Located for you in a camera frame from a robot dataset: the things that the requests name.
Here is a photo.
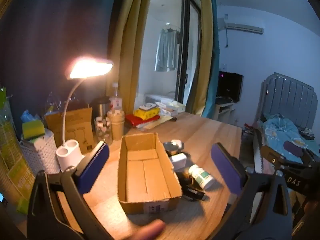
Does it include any white charger adapter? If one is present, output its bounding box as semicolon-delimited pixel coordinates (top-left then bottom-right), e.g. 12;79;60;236
170;153;187;172

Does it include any yellow wipes packet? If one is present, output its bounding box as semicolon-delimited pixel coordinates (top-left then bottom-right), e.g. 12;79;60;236
133;106;160;120

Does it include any glass sliding door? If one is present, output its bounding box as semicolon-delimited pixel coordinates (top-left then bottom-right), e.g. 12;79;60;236
136;0;202;113

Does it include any white monitor stand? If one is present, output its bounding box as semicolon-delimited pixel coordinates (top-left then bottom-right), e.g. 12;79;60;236
215;101;237;122

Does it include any stack of paper cups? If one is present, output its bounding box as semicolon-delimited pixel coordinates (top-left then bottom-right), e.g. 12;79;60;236
107;109;125;141

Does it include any grey padded headboard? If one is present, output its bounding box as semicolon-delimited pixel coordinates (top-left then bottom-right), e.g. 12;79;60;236
257;72;316;133

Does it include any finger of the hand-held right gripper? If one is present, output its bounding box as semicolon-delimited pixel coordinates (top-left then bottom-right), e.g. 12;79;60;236
259;145;311;171

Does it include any yellow green sponge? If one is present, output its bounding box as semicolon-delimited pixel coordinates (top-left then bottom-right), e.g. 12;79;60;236
21;119;46;140

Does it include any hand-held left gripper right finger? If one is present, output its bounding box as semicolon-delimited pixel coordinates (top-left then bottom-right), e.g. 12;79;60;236
211;142;293;240

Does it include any white air conditioner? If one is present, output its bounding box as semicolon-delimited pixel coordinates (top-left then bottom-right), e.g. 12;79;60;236
217;17;265;34

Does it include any person's left hand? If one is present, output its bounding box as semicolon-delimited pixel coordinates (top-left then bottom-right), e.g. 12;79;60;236
120;219;167;240

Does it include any black rectangular stick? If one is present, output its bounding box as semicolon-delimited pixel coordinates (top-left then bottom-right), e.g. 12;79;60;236
181;180;206;201

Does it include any dark purple pouch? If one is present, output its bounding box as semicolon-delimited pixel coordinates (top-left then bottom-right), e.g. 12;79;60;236
284;140;304;158

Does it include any teal curtain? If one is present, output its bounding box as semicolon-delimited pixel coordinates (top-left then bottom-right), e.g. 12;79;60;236
202;0;221;119

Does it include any green printed bag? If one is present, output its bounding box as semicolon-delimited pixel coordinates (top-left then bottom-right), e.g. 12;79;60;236
0;87;35;213

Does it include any blue plastic bag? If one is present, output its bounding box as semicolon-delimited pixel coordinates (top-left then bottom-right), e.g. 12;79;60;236
20;109;38;123

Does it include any metal tin can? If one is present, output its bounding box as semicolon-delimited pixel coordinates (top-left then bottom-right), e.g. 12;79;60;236
164;141;179;157

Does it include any red book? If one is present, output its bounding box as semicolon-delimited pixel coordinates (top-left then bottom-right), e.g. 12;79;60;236
125;114;160;127

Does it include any white desk lamp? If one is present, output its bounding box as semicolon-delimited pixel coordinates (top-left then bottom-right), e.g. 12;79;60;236
55;57;114;173

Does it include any black monitor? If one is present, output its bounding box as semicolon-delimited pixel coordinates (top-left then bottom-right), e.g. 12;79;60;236
216;71;244;103

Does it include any floral glass jar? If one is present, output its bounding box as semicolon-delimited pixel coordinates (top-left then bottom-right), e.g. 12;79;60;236
94;117;113;145

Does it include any white woven plastic basket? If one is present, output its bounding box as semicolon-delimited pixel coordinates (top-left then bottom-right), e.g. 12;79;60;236
19;130;62;175

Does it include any hanging pale shirt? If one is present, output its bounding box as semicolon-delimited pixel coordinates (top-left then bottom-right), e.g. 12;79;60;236
154;27;180;72

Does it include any white pill bottle green label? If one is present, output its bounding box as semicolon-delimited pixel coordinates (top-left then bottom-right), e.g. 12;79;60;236
188;164;215;190

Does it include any clear plastic water bottle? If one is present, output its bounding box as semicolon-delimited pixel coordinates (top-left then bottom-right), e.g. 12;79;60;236
109;82;123;112

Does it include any light blue blanket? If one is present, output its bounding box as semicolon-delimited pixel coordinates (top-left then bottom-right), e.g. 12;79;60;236
259;114;320;160

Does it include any yellow curtain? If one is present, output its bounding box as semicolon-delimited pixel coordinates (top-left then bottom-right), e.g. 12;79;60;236
106;0;154;115
192;0;213;117

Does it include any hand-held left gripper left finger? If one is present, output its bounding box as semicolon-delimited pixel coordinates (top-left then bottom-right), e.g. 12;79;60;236
27;141;110;240

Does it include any cardboard lamp packaging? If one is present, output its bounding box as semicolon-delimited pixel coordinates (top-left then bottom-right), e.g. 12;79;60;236
44;107;95;154

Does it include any white tissue pack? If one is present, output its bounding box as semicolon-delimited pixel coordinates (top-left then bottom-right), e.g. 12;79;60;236
155;101;187;117

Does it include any stainless steel thermos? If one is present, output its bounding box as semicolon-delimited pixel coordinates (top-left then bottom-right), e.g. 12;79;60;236
90;96;112;120

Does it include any cardboard box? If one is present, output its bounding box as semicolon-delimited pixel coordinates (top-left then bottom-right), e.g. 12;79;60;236
117;132;182;215

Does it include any beige paper envelope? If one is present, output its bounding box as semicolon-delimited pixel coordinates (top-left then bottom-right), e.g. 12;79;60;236
142;116;173;131

